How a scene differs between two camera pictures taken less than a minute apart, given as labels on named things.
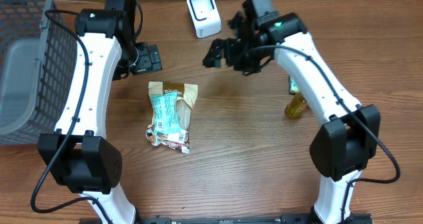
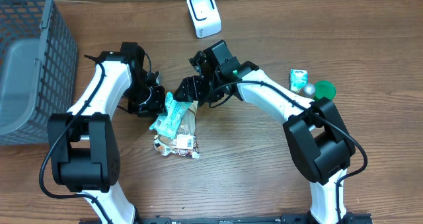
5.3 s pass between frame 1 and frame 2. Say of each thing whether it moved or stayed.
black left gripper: moved
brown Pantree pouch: moved
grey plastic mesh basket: stayed
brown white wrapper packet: moved
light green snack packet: moved
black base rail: stayed
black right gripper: moved
